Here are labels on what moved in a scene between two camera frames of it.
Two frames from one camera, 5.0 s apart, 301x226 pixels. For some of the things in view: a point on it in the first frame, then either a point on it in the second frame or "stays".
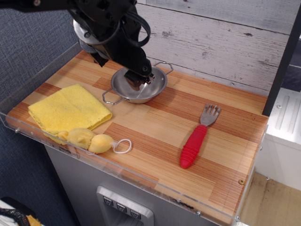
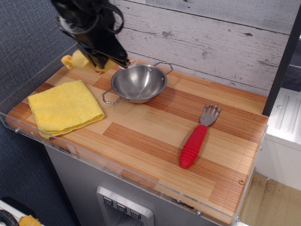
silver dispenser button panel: [115, 209] stays
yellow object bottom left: [33, 221] stays
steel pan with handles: [120, 84] stays
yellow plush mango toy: [84, 138] to [77, 60]
